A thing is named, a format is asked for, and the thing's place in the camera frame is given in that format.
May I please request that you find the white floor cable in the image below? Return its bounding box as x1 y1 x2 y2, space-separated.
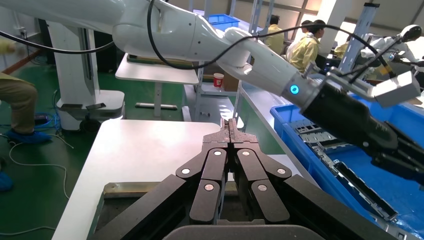
0 132 75 237

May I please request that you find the red paper cup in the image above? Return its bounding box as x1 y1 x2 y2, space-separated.
213 72 225 89

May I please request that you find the person in yellow jacket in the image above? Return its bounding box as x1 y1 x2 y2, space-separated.
264 14 286 56
286 19 327 73
332 34 354 60

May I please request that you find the white desk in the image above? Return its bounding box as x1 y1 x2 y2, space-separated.
114 52 200 121

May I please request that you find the brown cardboard box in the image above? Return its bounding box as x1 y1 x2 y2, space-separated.
223 73 240 93

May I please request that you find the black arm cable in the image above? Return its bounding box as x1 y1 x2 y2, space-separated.
146 0 388 79

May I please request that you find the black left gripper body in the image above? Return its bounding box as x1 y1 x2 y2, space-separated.
301 82 399 157

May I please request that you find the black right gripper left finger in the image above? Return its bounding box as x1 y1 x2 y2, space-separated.
91 119 229 240

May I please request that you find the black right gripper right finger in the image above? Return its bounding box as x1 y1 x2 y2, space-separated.
229 118 395 240

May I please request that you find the white pedestal machine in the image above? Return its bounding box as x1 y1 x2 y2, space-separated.
46 19 127 133

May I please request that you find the grey metal channel part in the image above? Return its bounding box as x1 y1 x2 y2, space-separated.
289 119 322 135
332 161 399 222
311 142 336 170
299 131 339 144
374 216 410 240
322 140 357 150

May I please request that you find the person in khaki trousers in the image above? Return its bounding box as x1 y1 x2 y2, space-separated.
0 38 53 145

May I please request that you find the grey metal shelf rack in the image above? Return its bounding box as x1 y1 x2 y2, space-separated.
183 0 276 123

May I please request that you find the small blue plastic bin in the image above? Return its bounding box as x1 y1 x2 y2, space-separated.
206 13 240 30

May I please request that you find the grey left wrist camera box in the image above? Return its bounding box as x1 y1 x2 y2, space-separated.
326 70 422 109

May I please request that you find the large blue plastic bin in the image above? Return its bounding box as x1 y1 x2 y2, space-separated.
269 94 424 240

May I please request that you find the black hanging cable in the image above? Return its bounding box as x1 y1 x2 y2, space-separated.
0 30 115 55

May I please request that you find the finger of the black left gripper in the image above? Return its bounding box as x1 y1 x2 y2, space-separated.
385 121 424 160
372 149 424 186

